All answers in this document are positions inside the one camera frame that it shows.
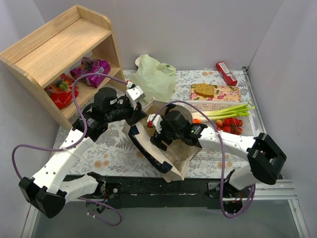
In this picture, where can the floral table mat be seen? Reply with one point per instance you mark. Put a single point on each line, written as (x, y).
(115, 155)

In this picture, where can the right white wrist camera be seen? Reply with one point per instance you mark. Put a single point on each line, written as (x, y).
(153, 121)

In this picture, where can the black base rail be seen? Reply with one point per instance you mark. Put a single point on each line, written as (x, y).
(143, 192)

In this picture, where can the black label tape roll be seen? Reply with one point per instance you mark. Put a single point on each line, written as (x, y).
(137, 62)

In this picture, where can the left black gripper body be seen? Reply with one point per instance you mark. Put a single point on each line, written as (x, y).
(138, 113)

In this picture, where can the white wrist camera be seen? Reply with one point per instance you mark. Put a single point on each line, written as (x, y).
(153, 121)
(134, 95)

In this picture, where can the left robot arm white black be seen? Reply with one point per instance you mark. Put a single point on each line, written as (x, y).
(46, 190)

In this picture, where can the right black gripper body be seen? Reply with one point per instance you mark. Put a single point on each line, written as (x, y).
(158, 138)

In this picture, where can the purple snack packet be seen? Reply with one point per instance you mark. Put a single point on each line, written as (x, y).
(91, 65)

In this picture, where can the red rectangular box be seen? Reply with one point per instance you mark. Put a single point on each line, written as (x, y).
(226, 73)

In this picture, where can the light green plastic bag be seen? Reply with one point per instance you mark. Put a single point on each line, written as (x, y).
(156, 79)

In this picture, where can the wooden two-tier shelf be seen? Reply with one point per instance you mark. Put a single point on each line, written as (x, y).
(39, 58)

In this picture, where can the beige canvas tote bag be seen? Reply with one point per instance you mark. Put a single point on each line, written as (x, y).
(140, 135)

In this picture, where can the floral rectangular tray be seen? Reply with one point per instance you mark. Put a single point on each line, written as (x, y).
(221, 93)

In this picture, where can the slice of brown bread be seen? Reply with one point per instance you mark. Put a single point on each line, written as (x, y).
(204, 90)

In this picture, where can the red snack packet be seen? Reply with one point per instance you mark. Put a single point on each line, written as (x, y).
(60, 91)

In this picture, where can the green spring onions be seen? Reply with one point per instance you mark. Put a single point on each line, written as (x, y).
(231, 112)

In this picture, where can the white plastic basket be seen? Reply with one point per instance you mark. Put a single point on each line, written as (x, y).
(248, 125)

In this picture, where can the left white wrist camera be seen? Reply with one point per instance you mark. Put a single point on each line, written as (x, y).
(134, 95)

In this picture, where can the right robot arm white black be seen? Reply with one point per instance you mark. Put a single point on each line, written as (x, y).
(265, 157)

